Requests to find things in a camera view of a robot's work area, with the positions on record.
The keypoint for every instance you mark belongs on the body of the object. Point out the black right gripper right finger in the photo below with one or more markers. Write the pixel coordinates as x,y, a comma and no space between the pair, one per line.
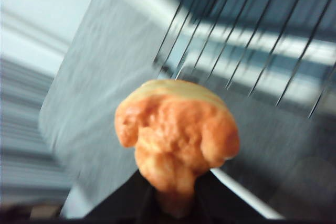
223,203

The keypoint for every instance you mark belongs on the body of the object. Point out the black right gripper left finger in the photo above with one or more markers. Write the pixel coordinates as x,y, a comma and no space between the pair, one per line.
131,200

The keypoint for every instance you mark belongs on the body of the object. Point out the orange-brown bread loaf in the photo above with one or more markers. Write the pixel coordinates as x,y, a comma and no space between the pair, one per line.
178,134

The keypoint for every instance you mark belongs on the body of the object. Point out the cream Toshiba toaster oven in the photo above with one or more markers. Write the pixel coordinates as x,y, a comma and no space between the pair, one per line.
92,64

